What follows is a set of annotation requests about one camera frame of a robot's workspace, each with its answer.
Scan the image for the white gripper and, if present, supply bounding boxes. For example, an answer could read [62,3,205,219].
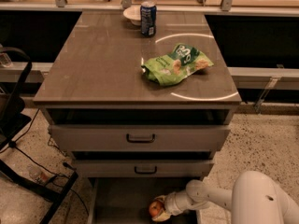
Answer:
[152,190,191,222]

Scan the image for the red apple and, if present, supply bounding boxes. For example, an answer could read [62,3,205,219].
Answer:
[149,201,164,217]

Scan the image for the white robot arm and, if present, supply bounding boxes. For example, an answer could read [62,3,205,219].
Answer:
[149,171,299,224]

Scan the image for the open bottom drawer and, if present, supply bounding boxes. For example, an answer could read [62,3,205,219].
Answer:
[87,177,188,224]

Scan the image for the grey drawer cabinet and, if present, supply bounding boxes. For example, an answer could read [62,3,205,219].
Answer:
[33,10,243,224]

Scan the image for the plastic water bottle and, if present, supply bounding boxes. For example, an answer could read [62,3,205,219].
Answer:
[27,164,49,185]

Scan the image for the green chip bag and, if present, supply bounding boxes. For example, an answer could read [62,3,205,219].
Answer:
[141,43,214,87]

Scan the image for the white bowl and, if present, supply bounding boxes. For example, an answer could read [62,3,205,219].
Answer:
[123,6,141,26]

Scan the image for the blue soda can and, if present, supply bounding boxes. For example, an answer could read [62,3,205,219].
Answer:
[140,1,156,37]

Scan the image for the middle drawer with black handle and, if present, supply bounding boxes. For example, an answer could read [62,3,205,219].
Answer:
[73,160,214,177]

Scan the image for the drawer with black handle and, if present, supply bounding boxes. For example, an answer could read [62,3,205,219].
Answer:
[50,125,230,152]
[73,160,214,177]

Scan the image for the top drawer with black handle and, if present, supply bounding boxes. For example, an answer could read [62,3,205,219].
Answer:
[50,125,230,152]

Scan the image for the black floor cable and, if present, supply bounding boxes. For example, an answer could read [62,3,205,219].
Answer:
[0,108,90,217]

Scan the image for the black chair frame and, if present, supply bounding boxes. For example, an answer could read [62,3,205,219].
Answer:
[0,47,78,224]

